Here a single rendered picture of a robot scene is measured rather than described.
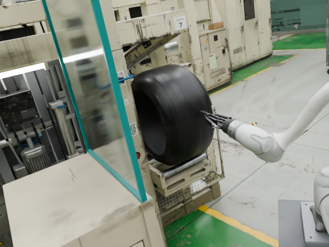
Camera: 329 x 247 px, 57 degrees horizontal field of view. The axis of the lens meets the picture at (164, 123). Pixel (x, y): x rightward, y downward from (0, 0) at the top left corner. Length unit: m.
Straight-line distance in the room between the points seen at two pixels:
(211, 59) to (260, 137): 5.20
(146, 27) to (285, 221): 1.37
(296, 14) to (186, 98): 11.98
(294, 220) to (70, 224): 1.21
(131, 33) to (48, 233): 1.30
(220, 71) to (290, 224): 5.21
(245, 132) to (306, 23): 12.05
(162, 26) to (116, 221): 1.39
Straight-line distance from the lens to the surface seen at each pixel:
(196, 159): 1.88
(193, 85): 1.66
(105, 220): 0.93
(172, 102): 1.57
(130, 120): 1.66
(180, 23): 2.09
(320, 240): 1.59
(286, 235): 1.71
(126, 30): 1.89
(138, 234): 0.99
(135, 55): 2.07
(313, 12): 13.16
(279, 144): 1.45
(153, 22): 1.98
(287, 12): 13.59
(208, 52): 6.38
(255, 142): 1.32
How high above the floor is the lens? 1.79
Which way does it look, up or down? 20 degrees down
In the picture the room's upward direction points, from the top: 11 degrees counter-clockwise
